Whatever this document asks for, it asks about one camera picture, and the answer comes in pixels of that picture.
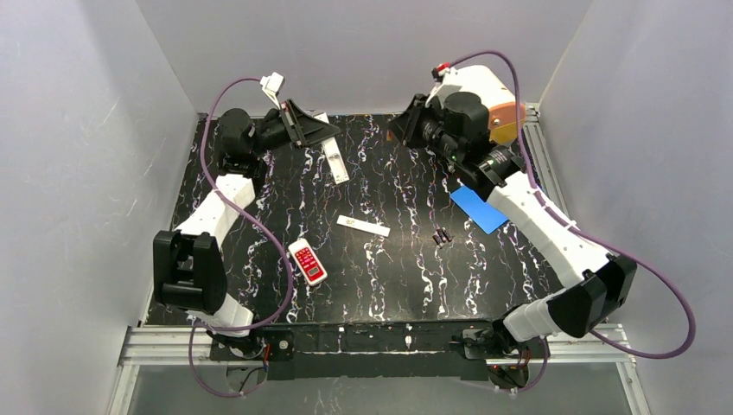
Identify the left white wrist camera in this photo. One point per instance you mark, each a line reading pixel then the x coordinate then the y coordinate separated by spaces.
pixel 271 86

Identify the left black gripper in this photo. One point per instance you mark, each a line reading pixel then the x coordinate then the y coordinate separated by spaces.
pixel 291 124

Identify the white remote battery cover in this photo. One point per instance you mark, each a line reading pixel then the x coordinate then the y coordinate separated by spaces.
pixel 363 226

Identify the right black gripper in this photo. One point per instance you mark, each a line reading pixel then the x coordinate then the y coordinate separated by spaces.
pixel 414 123

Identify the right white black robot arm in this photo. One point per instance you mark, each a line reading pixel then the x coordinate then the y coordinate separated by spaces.
pixel 595 282

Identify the blue square plate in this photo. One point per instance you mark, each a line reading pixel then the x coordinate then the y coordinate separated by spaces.
pixel 486 217

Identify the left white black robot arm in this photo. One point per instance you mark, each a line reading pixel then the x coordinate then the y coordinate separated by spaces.
pixel 188 266

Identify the red white remote control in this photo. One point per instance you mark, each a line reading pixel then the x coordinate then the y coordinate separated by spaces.
pixel 307 262

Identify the white cylindrical drum box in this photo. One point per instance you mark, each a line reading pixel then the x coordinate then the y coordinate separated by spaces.
pixel 505 113

